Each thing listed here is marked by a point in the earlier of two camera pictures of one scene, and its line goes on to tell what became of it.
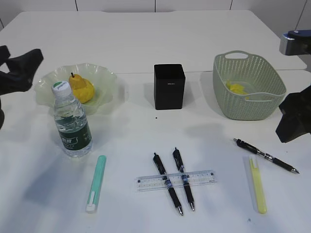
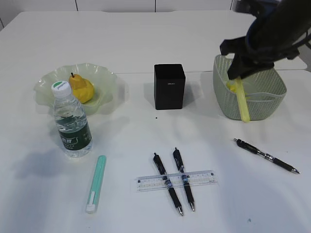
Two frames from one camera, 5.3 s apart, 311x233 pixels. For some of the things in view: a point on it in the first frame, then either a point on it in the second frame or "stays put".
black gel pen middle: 179,162 stays put
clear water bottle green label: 71,122 stays put
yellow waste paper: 236,89 stays put
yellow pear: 83,89 stays put
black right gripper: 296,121 to 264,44
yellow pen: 258,183 to 242,101
